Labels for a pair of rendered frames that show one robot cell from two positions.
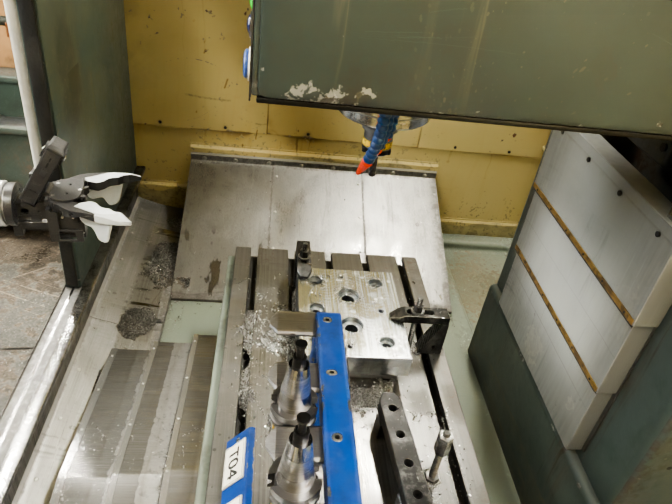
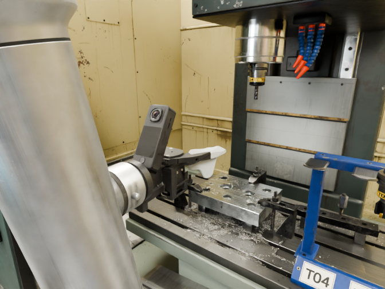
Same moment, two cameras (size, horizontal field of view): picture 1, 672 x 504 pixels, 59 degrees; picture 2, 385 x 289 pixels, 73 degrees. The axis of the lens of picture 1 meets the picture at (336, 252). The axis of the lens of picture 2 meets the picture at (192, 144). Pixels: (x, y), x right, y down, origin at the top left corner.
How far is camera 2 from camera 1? 93 cm
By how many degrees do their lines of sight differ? 43
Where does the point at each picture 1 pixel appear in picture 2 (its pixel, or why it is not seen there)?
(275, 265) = (160, 205)
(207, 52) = not seen: hidden behind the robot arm
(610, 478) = (358, 186)
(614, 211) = (310, 90)
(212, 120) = not seen: hidden behind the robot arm
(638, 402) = (356, 150)
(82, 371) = not seen: outside the picture
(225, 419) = (267, 273)
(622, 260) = (326, 104)
